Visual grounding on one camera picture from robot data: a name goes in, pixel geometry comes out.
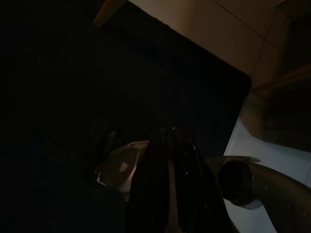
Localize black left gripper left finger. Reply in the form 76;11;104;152
128;128;171;233

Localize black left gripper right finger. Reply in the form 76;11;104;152
171;126;229;233

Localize dark blue floor mat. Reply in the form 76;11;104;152
0;0;253;233

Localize wooden furniture leg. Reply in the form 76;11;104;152
93;0;127;28

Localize wooden furniture frame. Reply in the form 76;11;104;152
251;0;311;147

